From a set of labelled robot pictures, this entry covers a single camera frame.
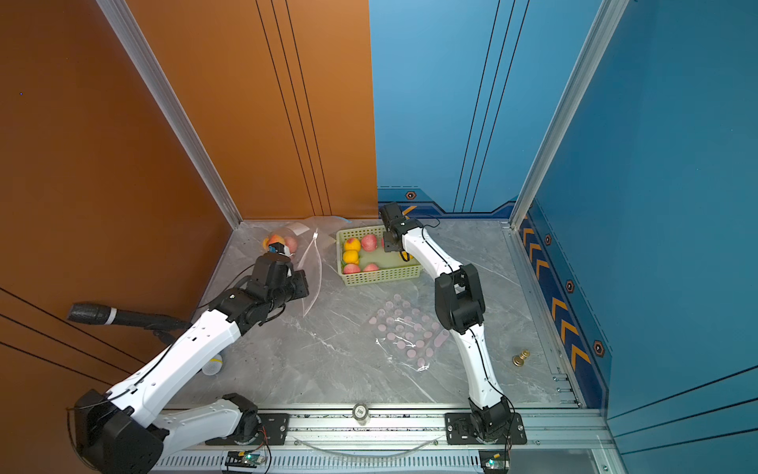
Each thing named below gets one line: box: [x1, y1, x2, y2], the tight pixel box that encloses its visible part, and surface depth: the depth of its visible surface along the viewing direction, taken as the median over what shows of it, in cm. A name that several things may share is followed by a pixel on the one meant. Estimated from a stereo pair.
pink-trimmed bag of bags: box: [368, 294, 451, 369], surface depth 91 cm
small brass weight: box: [512, 349, 531, 368], surface depth 85 cm
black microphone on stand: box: [67, 303, 193, 344], surface depth 65 cm
